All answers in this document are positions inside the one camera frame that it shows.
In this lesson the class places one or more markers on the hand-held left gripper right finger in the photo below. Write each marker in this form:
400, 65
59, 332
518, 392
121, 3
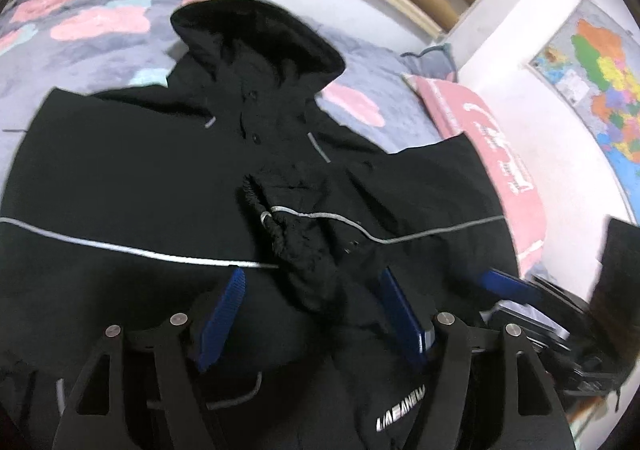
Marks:
400, 315

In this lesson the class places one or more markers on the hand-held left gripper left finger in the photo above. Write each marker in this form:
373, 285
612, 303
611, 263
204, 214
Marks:
220, 317

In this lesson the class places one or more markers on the black hooded jacket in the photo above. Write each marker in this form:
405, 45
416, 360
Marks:
175, 190

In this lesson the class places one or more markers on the pink pillow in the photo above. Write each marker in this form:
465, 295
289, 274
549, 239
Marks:
495, 150

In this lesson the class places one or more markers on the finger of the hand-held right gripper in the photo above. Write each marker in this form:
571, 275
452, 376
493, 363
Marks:
507, 286

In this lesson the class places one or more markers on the grey floral blanket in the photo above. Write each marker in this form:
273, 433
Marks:
100, 30

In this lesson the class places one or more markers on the colourful wall map poster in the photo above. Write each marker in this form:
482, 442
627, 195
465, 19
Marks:
600, 80

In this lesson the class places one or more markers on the grey-blue pillow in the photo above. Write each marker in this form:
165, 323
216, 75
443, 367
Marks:
435, 60

